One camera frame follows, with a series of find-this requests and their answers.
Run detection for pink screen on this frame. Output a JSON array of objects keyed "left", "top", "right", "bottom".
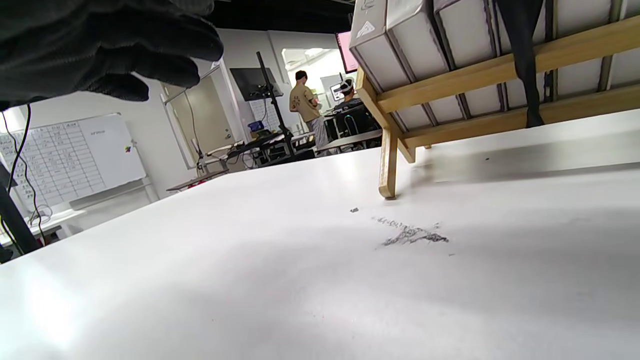
[{"left": 336, "top": 31, "right": 360, "bottom": 74}]

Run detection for grey book with triangle mark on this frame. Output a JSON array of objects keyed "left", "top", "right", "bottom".
[{"left": 349, "top": 0, "right": 433, "bottom": 132}]

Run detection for black monitor stand pole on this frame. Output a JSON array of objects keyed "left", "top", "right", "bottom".
[{"left": 256, "top": 51, "right": 297, "bottom": 158}]

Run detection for plain grey book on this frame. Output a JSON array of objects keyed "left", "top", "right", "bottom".
[{"left": 386, "top": 0, "right": 473, "bottom": 123}]

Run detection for dark side table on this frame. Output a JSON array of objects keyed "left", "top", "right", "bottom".
[{"left": 166, "top": 169, "right": 231, "bottom": 193}]

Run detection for wooden book rack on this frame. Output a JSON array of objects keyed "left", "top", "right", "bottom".
[{"left": 355, "top": 15, "right": 640, "bottom": 200}]

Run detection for person's right hand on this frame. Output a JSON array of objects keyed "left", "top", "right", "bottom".
[{"left": 0, "top": 0, "right": 224, "bottom": 112}]

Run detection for white book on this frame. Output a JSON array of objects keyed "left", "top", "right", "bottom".
[{"left": 612, "top": 0, "right": 640, "bottom": 88}]

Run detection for whiteboard with table grid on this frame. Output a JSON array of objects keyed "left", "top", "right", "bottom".
[{"left": 0, "top": 113, "right": 147, "bottom": 213}]

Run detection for black monitor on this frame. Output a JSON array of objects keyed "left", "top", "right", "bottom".
[{"left": 230, "top": 67, "right": 284, "bottom": 102}]

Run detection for thin black cables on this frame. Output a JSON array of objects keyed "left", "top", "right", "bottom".
[{"left": 0, "top": 102, "right": 47, "bottom": 246}]

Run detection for white background desk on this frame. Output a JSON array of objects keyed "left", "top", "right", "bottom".
[{"left": 320, "top": 129, "right": 383, "bottom": 152}]

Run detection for beige door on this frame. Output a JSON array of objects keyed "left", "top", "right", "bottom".
[{"left": 161, "top": 75, "right": 246, "bottom": 168}]

